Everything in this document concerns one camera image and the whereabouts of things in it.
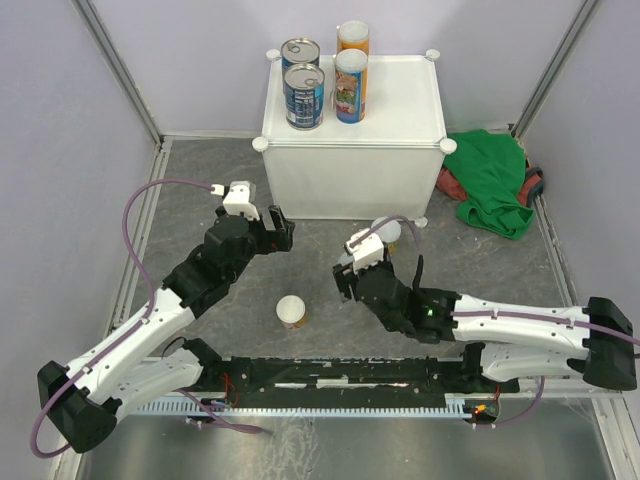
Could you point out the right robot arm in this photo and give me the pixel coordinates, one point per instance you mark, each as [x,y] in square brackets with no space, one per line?
[507,341]

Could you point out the small orange can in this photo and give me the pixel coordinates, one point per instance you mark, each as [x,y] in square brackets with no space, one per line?
[291,311]

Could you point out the red cloth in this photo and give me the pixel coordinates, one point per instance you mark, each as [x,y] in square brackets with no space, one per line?
[449,185]

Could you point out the white cube counter cabinet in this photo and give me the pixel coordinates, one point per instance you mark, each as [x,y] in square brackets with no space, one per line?
[386,164]

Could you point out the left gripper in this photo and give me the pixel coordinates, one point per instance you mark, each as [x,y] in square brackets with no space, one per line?
[283,229]

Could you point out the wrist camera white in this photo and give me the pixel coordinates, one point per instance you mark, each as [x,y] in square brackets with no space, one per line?
[237,199]
[362,251]

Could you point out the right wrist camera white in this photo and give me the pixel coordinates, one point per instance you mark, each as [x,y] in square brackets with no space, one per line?
[362,251]

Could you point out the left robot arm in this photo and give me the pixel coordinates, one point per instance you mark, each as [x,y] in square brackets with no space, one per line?
[87,397]

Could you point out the blue can with pull-tab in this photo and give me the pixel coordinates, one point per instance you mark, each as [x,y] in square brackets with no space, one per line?
[299,51]

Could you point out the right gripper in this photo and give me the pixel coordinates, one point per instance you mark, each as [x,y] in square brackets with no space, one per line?
[345,276]

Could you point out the tall can white lid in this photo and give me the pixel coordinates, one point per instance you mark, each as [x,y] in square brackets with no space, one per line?
[350,85]

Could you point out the green cloth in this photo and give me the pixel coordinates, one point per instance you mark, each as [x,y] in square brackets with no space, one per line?
[491,168]

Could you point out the aluminium frame rail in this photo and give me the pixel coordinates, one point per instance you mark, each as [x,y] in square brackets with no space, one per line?
[144,208]

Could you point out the blue-white cable duct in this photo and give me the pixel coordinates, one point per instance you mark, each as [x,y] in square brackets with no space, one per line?
[455,407]

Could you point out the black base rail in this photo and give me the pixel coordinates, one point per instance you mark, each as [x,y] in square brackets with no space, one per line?
[324,383]

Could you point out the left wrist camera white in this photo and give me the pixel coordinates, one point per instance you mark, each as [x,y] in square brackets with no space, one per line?
[237,199]

